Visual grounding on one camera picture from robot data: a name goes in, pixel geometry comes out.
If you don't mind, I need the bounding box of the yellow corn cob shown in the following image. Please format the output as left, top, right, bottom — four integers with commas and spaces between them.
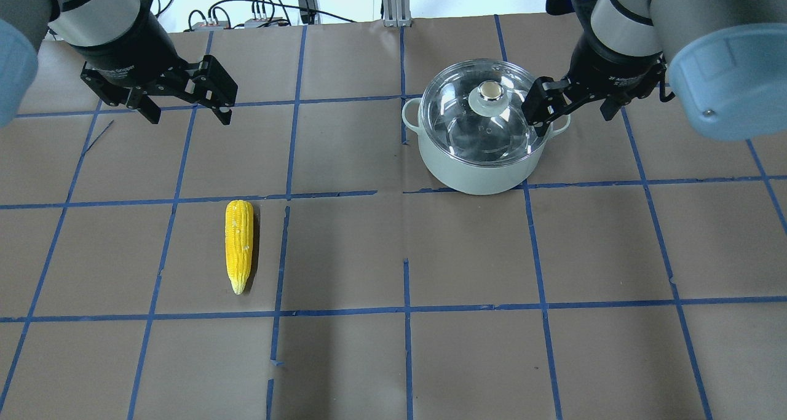
224, 200, 254, 296

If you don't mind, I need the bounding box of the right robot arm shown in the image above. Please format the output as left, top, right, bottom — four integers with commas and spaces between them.
521, 0, 786, 141

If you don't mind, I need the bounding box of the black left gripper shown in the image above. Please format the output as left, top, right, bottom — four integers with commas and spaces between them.
74, 10, 239, 126

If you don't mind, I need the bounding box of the black power adapter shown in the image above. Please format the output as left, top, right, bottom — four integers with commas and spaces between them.
298, 0, 318, 25

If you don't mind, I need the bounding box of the pale green cooking pot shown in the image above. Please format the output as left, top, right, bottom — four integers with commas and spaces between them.
402, 59, 571, 196

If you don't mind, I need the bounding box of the aluminium frame post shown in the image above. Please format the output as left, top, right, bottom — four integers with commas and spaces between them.
382, 0, 411, 28

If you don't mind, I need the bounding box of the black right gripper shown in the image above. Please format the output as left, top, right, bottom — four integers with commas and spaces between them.
521, 31, 666, 137

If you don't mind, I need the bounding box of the glass pot lid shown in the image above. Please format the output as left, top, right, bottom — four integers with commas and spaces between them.
418, 59, 548, 167

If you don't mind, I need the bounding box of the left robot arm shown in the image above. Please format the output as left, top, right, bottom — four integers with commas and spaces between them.
1, 0, 238, 126

